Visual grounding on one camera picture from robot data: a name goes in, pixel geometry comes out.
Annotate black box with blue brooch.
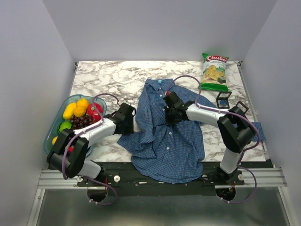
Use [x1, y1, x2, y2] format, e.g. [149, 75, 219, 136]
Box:
[216, 91, 232, 109]

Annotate orange fruit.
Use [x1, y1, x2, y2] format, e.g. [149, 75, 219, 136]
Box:
[73, 106, 86, 118]
[76, 98, 89, 109]

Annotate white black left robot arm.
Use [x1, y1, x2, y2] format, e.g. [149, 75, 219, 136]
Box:
[47, 103, 136, 186]

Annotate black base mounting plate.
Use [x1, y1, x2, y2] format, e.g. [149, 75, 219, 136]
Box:
[76, 161, 245, 197]

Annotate green cassava chips bag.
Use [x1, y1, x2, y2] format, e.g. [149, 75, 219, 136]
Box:
[200, 53, 229, 92]

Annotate aluminium frame rail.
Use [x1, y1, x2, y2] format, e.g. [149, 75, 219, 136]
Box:
[38, 165, 287, 189]

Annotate dark purple grapes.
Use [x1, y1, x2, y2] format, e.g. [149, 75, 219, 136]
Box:
[71, 114, 94, 130]

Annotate blue checked shirt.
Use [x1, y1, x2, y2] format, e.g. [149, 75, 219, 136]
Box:
[117, 78, 268, 184]

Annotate yellow mango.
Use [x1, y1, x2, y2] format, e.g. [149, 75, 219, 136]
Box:
[63, 102, 77, 120]

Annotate teal plastic fruit basket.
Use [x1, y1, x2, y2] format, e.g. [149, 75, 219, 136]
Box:
[44, 94, 107, 158]

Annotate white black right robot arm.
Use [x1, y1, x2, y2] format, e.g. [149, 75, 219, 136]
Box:
[163, 92, 260, 185]

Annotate yellow pear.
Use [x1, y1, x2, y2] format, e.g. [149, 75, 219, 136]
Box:
[52, 136, 58, 145]

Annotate black box with gold brooch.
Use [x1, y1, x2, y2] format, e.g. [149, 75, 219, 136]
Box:
[236, 101, 249, 114]

